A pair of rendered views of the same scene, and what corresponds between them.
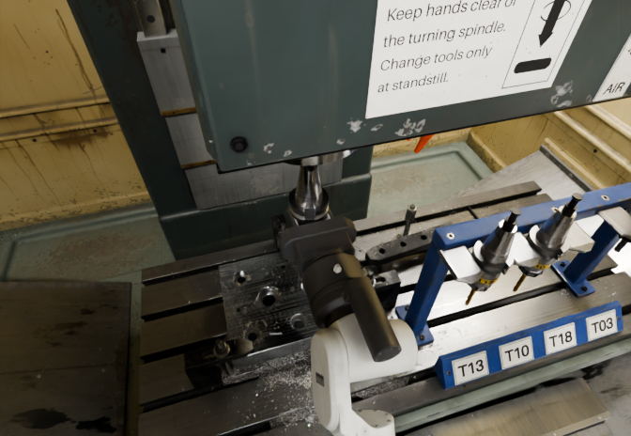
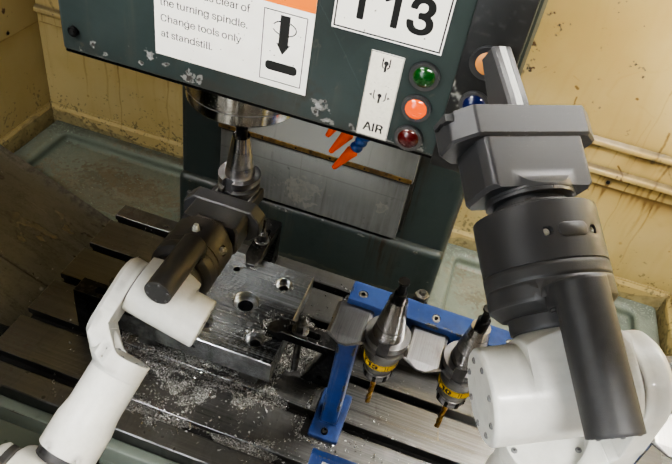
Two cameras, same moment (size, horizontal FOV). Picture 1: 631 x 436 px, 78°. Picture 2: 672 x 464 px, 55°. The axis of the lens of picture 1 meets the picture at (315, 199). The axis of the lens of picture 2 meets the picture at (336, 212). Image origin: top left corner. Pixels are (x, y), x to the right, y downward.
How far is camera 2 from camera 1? 52 cm
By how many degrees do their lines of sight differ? 20
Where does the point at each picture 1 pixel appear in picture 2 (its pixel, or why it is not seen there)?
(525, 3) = (257, 13)
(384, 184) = not seen: hidden behind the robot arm
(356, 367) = (135, 296)
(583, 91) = (342, 116)
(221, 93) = not seen: outside the picture
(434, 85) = (202, 49)
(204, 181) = not seen: hidden behind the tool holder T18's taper
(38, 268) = (64, 172)
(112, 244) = (141, 188)
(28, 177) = (107, 78)
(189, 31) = not seen: outside the picture
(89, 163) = (167, 91)
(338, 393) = (106, 302)
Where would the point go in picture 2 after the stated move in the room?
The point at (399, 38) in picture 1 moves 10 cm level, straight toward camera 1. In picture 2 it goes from (170, 2) to (65, 23)
